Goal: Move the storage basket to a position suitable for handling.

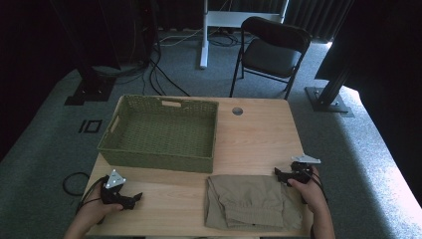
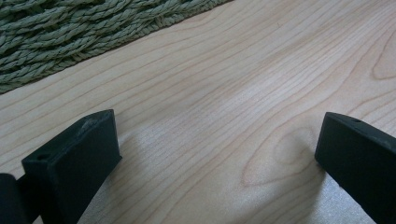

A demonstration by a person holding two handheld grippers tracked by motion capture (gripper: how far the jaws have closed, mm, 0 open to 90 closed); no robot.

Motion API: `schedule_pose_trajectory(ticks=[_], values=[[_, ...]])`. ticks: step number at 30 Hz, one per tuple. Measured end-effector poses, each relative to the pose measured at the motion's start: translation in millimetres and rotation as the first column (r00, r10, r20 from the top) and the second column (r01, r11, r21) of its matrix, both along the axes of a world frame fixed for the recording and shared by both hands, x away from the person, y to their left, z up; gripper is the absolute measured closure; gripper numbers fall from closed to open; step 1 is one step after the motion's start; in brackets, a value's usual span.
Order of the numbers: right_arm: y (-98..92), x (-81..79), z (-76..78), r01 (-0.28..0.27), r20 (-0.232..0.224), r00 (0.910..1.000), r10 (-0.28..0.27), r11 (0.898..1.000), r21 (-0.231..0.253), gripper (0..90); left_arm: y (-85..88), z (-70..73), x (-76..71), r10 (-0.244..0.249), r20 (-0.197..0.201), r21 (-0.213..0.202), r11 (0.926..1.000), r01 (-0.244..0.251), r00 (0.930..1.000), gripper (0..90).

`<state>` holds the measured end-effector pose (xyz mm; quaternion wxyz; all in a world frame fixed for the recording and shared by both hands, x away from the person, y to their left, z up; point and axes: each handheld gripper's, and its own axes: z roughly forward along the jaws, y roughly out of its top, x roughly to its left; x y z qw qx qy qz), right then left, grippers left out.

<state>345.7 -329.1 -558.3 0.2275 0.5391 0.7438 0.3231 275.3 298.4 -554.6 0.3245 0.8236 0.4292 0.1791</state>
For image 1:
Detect black metal stand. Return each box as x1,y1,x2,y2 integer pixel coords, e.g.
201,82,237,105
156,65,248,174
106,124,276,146
49,0,117,107
305,65,355,119

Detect person's left hand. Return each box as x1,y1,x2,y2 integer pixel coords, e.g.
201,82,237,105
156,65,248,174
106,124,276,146
73,198,124,235

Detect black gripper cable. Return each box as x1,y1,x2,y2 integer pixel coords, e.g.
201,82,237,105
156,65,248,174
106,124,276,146
304,167,328,204
75,174,111,215

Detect black floor cables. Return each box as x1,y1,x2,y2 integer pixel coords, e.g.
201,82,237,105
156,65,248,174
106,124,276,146
141,39,192,98

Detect person's right hand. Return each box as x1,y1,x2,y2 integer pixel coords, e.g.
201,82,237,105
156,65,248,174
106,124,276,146
286,166,328,214

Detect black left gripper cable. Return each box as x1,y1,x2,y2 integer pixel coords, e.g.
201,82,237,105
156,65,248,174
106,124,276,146
75,174,111,215

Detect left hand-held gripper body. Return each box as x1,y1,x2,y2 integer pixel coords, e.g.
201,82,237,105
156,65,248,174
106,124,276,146
100,168,134,211

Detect white floor cable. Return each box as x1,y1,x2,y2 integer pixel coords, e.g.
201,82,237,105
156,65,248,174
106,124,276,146
158,27,204,48

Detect khaki pants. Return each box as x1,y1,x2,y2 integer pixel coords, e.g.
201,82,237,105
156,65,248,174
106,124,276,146
203,173,305,233

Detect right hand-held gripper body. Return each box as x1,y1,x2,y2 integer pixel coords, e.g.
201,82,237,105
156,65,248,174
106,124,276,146
286,153,322,185

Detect dark curtain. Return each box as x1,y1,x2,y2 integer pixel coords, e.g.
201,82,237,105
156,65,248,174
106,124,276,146
284,0,354,44

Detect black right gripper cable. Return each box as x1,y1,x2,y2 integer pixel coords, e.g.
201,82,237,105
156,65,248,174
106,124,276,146
304,167,328,204

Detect black cable loop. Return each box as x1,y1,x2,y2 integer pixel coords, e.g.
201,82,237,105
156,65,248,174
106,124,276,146
62,171,92,197

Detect green woven basket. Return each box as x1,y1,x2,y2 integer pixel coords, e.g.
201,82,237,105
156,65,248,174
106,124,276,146
97,94,220,174

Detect black folding chair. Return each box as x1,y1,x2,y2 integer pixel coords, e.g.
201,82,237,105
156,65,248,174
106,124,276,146
228,15,314,101

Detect white desk frame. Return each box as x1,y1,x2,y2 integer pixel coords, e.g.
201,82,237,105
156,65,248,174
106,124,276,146
198,0,291,71

